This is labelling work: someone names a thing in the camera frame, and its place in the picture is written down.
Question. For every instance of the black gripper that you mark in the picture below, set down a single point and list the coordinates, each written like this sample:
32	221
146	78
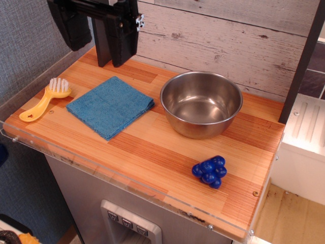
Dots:
123	23

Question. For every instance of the blue purple toy grapes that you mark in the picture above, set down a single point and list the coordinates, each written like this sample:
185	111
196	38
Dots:
210	171

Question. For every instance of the silver metal bowl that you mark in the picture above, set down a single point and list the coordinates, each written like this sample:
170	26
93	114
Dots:
200	105

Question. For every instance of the yellow scrub brush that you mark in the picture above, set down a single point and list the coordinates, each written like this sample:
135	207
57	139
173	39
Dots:
58	88

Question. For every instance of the blue folded cloth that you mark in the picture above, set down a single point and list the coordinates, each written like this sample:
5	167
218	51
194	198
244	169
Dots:
110	107

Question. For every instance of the grey toy fridge cabinet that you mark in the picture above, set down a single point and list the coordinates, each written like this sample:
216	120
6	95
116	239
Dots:
106	213

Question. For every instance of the clear acrylic edge guard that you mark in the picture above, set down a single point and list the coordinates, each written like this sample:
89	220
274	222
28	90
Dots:
150	157

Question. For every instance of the orange black object bottom left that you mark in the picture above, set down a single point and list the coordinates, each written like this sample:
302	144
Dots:
11	237

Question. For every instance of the white toy sink unit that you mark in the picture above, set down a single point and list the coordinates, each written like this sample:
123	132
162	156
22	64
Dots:
299	164

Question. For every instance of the dark left vertical post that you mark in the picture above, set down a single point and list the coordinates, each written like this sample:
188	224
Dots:
101	42

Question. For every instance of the dark vertical post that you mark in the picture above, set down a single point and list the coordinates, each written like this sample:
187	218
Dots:
101	42
303	63

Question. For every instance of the dark right vertical post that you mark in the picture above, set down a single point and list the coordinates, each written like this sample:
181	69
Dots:
303	63

